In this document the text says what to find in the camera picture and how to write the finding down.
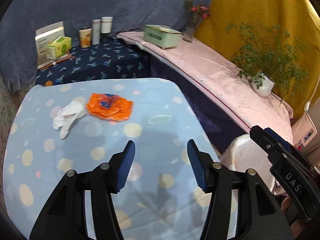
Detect white tissue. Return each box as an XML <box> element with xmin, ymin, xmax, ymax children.
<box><xmin>53</xmin><ymin>100</ymin><xmax>86</xmax><ymax>140</ymax></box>

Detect orange snack wrapper blue logo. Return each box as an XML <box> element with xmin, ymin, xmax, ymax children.
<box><xmin>86</xmin><ymin>93</ymin><xmax>133</xmax><ymax>122</ymax></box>

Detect white lined trash bin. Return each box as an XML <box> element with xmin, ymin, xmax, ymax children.
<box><xmin>219</xmin><ymin>134</ymin><xmax>285</xmax><ymax>195</ymax></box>

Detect person's hand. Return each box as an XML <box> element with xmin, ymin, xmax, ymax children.
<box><xmin>280</xmin><ymin>196</ymin><xmax>306</xmax><ymax>239</ymax></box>

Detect pink white appliance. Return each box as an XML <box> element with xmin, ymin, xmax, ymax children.
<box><xmin>292</xmin><ymin>108</ymin><xmax>319</xmax><ymax>152</ymax></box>

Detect potted green plant white pot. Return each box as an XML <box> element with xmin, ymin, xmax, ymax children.
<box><xmin>226</xmin><ymin>22</ymin><xmax>309</xmax><ymax>98</ymax></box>

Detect pink bed sheet cloth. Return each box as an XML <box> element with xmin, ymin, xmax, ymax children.
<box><xmin>117</xmin><ymin>31</ymin><xmax>293</xmax><ymax>142</ymax></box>

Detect mustard yellow backdrop cloth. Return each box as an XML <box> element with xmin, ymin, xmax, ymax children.
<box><xmin>195</xmin><ymin>0</ymin><xmax>319</xmax><ymax>118</ymax></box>

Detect glass vase red flowers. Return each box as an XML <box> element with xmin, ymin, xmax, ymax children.
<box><xmin>183</xmin><ymin>0</ymin><xmax>211</xmax><ymax>43</ymax></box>

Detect green tissue box holder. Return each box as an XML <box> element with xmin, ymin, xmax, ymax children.
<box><xmin>143</xmin><ymin>24</ymin><xmax>182</xmax><ymax>49</ymax></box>

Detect brown pencil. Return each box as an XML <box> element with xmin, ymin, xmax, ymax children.
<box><xmin>39</xmin><ymin>56</ymin><xmax>75</xmax><ymax>70</ymax></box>

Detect blue grey backdrop cloth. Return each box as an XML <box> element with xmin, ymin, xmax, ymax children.
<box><xmin>1</xmin><ymin>0</ymin><xmax>211</xmax><ymax>93</ymax></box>

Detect navy patterned cloth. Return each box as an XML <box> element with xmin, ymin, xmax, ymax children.
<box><xmin>35</xmin><ymin>37</ymin><xmax>151</xmax><ymax>86</ymax></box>

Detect green tissue pack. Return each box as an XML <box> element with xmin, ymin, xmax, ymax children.
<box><xmin>46</xmin><ymin>36</ymin><xmax>72</xmax><ymax>60</ymax></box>

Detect white cardboard box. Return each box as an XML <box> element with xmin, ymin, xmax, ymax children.
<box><xmin>35</xmin><ymin>21</ymin><xmax>65</xmax><ymax>58</ymax></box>

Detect cream orange printed cup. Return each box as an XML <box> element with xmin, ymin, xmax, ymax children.
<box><xmin>79</xmin><ymin>27</ymin><xmax>92</xmax><ymax>48</ymax></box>

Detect tall white bottle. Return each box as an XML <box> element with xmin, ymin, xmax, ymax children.
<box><xmin>92</xmin><ymin>19</ymin><xmax>101</xmax><ymax>45</ymax></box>

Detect white jar dark base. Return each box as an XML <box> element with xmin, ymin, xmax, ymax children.
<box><xmin>100</xmin><ymin>17</ymin><xmax>113</xmax><ymax>43</ymax></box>

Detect white power cable switch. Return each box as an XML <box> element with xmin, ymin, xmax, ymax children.
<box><xmin>304</xmin><ymin>79</ymin><xmax>319</xmax><ymax>112</ymax></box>

